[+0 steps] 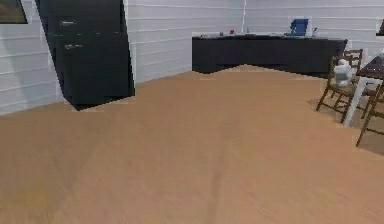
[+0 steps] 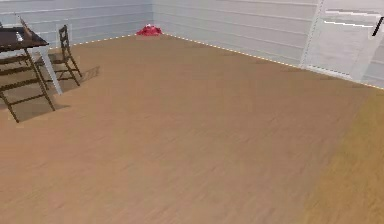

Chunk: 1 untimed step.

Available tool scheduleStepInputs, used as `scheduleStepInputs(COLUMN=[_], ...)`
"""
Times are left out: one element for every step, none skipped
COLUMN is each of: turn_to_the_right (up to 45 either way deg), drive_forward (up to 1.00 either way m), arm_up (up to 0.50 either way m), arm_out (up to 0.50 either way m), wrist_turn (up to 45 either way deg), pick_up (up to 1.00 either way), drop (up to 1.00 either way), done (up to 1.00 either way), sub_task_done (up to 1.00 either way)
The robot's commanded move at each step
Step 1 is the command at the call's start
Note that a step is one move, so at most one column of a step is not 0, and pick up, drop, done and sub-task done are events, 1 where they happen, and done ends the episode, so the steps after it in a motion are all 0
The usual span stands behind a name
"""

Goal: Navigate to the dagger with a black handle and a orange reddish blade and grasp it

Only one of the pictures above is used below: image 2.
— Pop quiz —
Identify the red cloth heap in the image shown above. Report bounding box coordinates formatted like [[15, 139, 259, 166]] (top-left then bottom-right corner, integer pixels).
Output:
[[135, 23, 164, 37]]

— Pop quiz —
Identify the dark brown wooden chair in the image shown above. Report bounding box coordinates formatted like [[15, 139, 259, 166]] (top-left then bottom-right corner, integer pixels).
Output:
[[35, 24, 83, 87], [0, 48, 57, 124]]

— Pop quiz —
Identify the white room door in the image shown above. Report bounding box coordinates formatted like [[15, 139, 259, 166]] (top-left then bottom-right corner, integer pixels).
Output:
[[299, 0, 384, 84]]

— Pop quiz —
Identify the dark brown dining table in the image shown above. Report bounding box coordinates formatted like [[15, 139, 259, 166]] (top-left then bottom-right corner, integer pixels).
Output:
[[0, 25, 64, 96]]

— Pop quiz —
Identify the black door handle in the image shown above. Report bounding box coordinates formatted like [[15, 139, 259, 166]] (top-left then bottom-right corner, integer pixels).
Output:
[[371, 16, 384, 37]]

